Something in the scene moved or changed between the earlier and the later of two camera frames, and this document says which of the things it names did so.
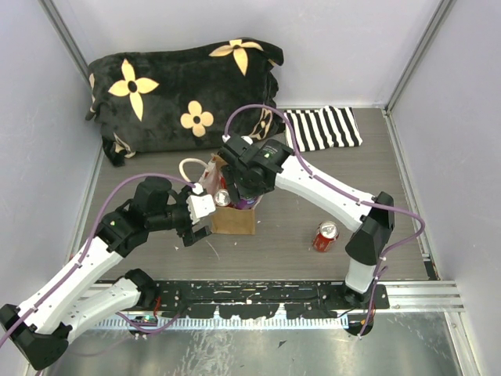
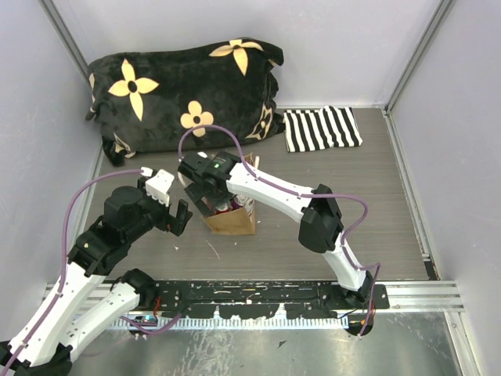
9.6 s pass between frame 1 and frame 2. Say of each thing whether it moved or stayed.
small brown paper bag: stayed
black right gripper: moved
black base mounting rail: stayed
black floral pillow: stayed
